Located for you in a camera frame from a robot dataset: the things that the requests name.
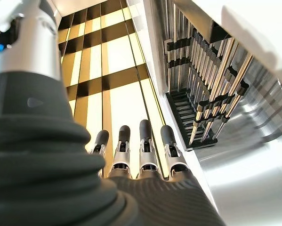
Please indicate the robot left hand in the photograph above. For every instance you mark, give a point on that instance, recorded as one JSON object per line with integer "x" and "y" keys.
{"x": 37, "y": 164}

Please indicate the black dish rack with rods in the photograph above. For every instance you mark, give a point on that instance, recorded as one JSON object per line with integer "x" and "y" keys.
{"x": 211, "y": 99}

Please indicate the stainless steel sink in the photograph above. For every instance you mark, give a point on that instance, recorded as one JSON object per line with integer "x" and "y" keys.
{"x": 249, "y": 176}

